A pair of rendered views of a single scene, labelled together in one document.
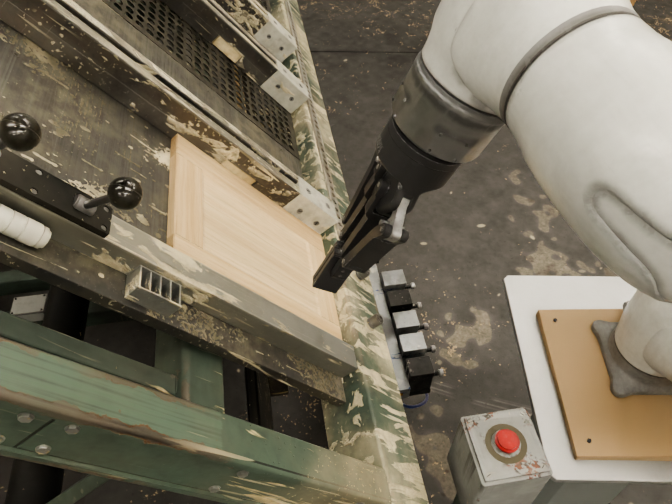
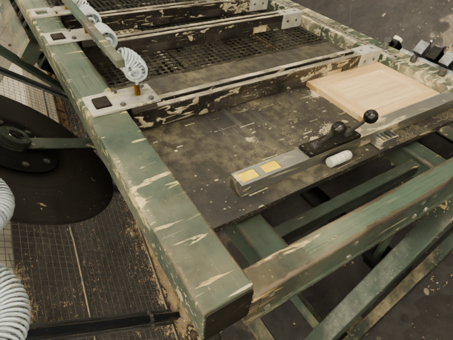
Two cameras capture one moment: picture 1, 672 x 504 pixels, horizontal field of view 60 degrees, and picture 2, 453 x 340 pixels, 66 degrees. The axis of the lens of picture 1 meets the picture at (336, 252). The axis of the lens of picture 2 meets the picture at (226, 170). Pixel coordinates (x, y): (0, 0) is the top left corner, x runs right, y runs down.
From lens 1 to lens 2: 0.53 m
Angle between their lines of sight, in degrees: 20
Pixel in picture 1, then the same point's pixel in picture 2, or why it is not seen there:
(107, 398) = (434, 179)
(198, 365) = (414, 149)
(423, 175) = not seen: outside the picture
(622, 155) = not seen: outside the picture
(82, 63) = (265, 91)
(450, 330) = (439, 40)
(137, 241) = (365, 129)
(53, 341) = (377, 181)
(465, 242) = not seen: outside the picture
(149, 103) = (292, 81)
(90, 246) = (356, 144)
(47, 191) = (336, 139)
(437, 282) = (410, 25)
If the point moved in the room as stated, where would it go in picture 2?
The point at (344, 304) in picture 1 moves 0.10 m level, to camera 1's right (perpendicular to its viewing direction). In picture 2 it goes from (423, 78) to (446, 58)
